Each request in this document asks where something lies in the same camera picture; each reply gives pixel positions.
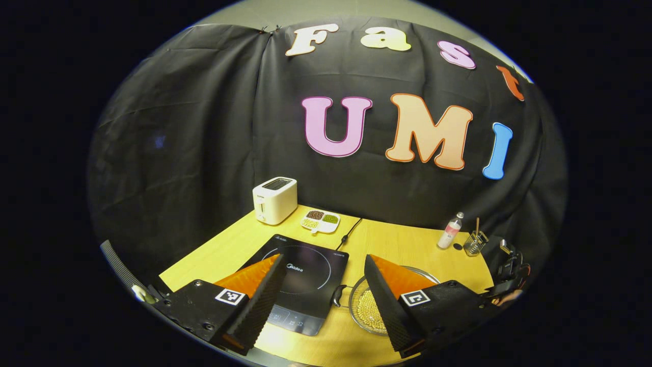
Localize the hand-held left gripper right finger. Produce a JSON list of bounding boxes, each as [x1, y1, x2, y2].
[[364, 254, 497, 358]]

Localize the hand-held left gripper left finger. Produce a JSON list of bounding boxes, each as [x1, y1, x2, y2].
[[153, 253, 287, 356]]

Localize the pile of yellow soybeans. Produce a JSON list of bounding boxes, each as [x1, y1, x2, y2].
[[357, 288, 389, 331]]

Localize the steel pot with black handles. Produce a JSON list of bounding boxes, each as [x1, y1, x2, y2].
[[332, 265, 441, 337]]

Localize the black induction cooktop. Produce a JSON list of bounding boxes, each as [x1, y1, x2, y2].
[[239, 234, 350, 337]]

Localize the clear glass stick holder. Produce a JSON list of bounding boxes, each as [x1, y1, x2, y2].
[[464, 230, 490, 256]]

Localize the small pink label bottle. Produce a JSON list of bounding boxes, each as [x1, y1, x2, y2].
[[437, 212, 465, 250]]

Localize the white divided bean dish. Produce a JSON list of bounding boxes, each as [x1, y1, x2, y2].
[[301, 209, 341, 235]]

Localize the white toaster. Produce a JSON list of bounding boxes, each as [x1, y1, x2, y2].
[[253, 176, 298, 226]]

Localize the black backdrop cloth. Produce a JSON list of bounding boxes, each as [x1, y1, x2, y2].
[[87, 15, 568, 286]]

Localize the black power cable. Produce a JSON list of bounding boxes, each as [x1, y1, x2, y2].
[[337, 218, 363, 251]]

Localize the grey ribbed hose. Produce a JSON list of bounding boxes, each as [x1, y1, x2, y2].
[[100, 241, 153, 301]]

